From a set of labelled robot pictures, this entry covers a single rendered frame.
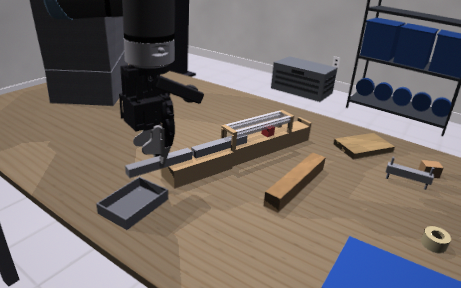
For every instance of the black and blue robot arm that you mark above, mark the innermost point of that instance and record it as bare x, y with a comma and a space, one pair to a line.
149, 32

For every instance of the beige roll of masking tape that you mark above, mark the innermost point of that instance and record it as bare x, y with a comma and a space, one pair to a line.
437, 243

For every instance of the blue flat rectangular sheet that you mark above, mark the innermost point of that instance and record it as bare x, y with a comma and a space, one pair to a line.
361, 265

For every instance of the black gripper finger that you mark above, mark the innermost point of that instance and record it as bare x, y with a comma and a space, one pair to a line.
161, 139
143, 138

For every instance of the flat tan wooden board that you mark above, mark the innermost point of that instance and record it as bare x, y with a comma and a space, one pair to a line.
365, 145

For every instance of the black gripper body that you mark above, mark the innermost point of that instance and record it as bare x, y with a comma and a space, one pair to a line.
153, 102

